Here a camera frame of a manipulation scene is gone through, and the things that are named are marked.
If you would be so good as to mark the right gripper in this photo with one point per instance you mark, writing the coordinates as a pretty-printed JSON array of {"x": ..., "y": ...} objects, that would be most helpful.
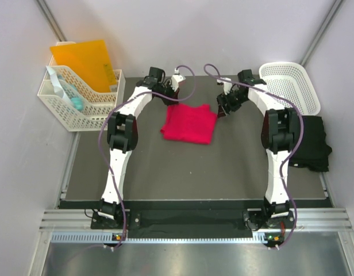
[{"x": 222, "y": 100}]

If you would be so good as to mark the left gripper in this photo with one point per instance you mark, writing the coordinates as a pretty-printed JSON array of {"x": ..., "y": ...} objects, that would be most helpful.
[{"x": 173, "y": 94}]

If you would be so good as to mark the red t shirt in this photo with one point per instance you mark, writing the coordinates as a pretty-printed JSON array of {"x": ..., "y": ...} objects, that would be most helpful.
[{"x": 189, "y": 124}]

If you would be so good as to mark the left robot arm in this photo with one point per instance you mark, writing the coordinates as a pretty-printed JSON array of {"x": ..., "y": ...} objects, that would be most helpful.
[{"x": 122, "y": 135}]

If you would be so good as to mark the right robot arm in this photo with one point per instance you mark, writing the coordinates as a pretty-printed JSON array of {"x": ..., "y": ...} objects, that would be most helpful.
[{"x": 281, "y": 135}]

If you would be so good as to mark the white plastic basket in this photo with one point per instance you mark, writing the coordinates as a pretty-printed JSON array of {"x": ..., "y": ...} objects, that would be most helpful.
[{"x": 290, "y": 81}]

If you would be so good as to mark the orange plastic folder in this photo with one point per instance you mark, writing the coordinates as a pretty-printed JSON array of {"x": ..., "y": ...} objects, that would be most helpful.
[{"x": 90, "y": 61}]

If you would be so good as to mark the white file organizer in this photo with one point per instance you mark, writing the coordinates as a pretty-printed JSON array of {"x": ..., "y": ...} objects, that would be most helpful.
[{"x": 56, "y": 94}]

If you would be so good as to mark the teal object in organizer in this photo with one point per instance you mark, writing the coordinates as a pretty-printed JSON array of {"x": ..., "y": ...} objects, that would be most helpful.
[{"x": 76, "y": 101}]

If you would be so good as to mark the black folded t shirt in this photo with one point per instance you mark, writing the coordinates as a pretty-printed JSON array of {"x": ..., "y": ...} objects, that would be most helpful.
[{"x": 313, "y": 152}]

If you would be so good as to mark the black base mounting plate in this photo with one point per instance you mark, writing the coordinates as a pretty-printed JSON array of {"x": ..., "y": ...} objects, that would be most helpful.
[{"x": 178, "y": 222}]

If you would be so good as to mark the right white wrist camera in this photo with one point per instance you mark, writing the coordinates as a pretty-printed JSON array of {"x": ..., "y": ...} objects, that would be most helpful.
[{"x": 226, "y": 83}]

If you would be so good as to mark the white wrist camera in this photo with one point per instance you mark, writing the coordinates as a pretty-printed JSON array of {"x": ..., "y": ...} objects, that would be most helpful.
[
  {"x": 226, "y": 83},
  {"x": 176, "y": 80}
]

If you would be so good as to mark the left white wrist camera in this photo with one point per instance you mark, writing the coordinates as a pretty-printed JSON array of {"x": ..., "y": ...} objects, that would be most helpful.
[{"x": 176, "y": 80}]

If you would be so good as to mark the aluminium frame rail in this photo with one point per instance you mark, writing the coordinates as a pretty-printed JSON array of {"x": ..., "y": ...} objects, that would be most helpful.
[{"x": 308, "y": 220}]

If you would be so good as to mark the grey slotted cable duct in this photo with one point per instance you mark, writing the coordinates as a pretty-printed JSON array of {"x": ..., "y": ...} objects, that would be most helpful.
[{"x": 113, "y": 237}]

